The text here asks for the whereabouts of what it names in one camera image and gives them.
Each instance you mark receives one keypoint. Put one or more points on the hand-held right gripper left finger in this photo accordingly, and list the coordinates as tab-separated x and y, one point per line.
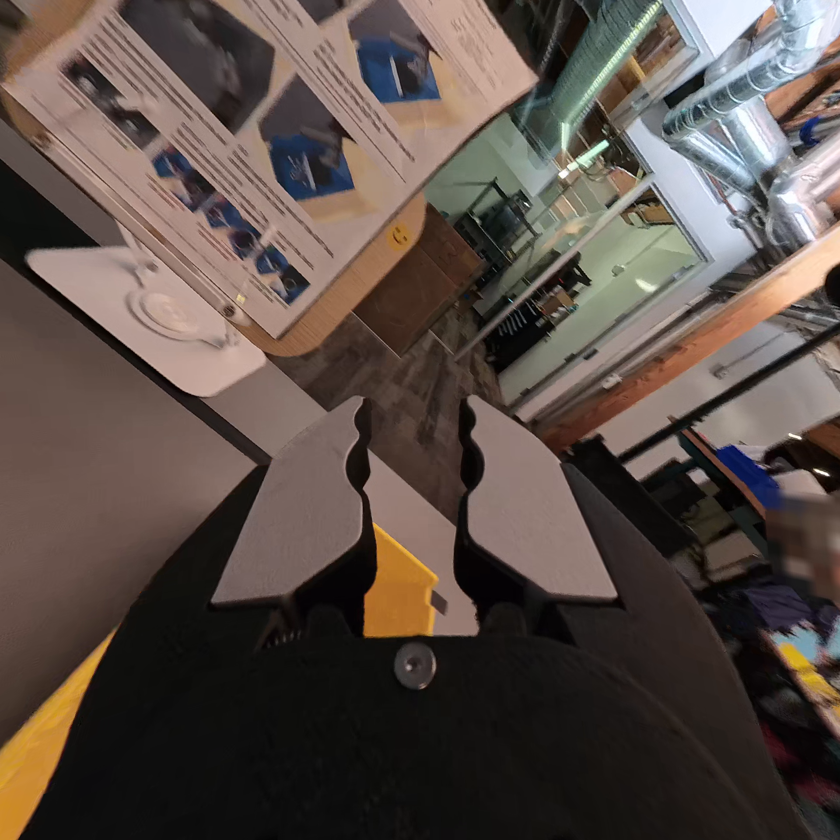
295	518

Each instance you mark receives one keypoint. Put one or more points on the wooden display board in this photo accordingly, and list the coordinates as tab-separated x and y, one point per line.
354	289

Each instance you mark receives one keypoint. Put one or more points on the wooden top workbench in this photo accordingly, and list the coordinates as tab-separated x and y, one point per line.
722	469

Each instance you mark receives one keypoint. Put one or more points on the black pole stand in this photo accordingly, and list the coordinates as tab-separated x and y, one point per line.
722	394

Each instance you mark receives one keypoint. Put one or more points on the silver ceiling ductwork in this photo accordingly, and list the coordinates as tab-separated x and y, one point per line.
741	111

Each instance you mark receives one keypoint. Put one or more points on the pile of colourful cloth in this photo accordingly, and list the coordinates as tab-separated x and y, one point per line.
774	630

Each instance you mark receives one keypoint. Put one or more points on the blue storage bin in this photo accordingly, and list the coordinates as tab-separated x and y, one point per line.
754	472

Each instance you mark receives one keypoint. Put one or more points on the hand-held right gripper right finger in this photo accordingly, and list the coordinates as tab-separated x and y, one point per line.
538	518

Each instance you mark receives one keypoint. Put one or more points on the printed instruction sheet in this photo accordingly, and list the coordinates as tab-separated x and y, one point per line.
229	131

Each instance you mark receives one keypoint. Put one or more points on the yellow smiley sticker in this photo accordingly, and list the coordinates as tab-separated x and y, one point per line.
398	237

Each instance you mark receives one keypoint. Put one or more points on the yellow plastic bin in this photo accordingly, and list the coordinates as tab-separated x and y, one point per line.
400	584

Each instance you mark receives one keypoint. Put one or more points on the brown cardboard box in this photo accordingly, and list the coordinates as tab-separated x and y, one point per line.
420	295

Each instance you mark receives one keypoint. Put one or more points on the white stand base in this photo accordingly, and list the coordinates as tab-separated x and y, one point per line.
98	282

